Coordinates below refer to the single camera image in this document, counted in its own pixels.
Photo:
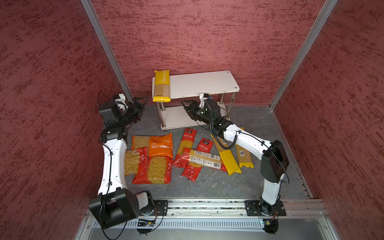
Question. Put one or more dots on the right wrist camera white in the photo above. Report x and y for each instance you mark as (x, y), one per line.
(203, 97)

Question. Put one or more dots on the red spaghetti bag right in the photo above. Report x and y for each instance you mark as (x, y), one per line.
(192, 169)

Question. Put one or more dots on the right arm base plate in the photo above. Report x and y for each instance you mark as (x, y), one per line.
(257, 208)

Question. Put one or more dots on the corner aluminium post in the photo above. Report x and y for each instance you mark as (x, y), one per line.
(97, 26)
(317, 26)

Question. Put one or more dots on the left corner aluminium post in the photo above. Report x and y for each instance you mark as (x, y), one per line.
(97, 26)

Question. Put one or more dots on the yellow spaghetti bag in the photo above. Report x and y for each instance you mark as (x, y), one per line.
(162, 87)
(244, 157)
(227, 156)

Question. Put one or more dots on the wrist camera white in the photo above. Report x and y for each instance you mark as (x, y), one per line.
(203, 97)
(120, 98)

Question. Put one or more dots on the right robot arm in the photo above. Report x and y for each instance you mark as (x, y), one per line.
(273, 157)

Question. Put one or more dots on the red spaghetti bag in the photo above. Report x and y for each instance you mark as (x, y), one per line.
(186, 142)
(192, 169)

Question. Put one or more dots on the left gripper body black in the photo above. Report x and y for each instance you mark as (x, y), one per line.
(128, 115)

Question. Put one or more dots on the red macaroni bag small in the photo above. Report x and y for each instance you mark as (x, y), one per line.
(136, 161)

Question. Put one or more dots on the white two-tier shelf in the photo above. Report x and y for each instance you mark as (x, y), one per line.
(191, 87)

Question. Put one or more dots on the orange pastatime macaroni bag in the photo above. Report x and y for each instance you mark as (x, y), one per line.
(158, 146)

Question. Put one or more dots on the red spaghetti bag left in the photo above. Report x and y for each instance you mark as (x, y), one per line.
(186, 142)

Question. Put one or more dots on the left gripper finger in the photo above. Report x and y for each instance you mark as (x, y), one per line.
(140, 101)
(135, 111)

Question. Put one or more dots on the red macaroni bag large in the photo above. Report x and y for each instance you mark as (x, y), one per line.
(154, 170)

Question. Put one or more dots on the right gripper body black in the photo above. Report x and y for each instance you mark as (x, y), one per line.
(200, 114)

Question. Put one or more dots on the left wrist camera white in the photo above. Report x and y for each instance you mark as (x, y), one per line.
(120, 98)

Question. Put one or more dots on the clear labelled spaghetti bag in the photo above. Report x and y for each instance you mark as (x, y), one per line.
(206, 159)

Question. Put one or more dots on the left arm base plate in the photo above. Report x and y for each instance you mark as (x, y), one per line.
(155, 208)

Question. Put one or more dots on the aluminium rail front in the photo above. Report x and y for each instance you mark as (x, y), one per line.
(205, 209)

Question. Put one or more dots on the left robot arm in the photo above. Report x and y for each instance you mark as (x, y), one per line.
(113, 184)

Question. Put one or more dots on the right corner aluminium post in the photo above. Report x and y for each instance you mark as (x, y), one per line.
(317, 26)

